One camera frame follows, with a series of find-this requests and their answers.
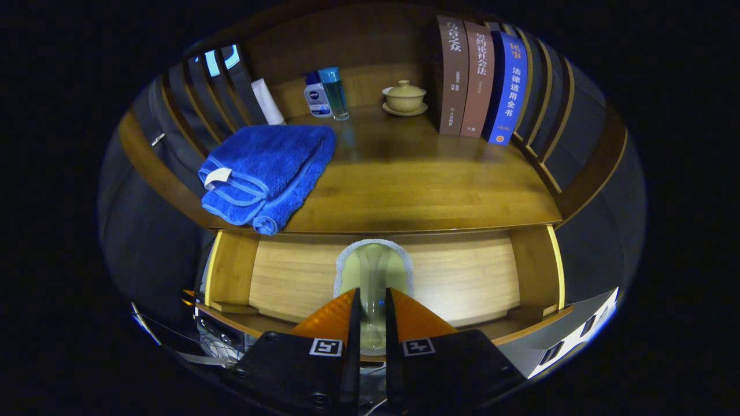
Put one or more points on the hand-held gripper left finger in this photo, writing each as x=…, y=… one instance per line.
x=289, y=370

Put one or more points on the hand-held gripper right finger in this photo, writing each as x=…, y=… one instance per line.
x=457, y=370

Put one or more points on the wooden drawer with black knob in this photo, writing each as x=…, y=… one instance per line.
x=462, y=277

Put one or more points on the green scrub brush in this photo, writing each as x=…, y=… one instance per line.
x=373, y=271

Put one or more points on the wooden countertop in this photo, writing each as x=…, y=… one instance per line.
x=416, y=185

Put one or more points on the wooden cabinet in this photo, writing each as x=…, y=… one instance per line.
x=370, y=58

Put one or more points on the folded blue towel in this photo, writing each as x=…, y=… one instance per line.
x=272, y=162

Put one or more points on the beige saucer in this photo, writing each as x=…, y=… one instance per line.
x=404, y=112

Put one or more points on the silver cloth clip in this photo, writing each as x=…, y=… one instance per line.
x=157, y=139

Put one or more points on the white tube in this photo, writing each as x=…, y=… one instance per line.
x=267, y=101

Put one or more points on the white bottle with blue cap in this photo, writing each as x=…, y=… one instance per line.
x=316, y=98

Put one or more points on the beige lidded teacup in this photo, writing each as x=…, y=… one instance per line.
x=404, y=97

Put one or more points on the teal bottle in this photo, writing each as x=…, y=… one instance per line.
x=335, y=95

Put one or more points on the blue book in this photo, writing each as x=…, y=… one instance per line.
x=509, y=86

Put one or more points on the reddish brown book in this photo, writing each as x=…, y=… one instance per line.
x=478, y=81

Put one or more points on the dark brown book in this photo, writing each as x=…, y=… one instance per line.
x=452, y=75

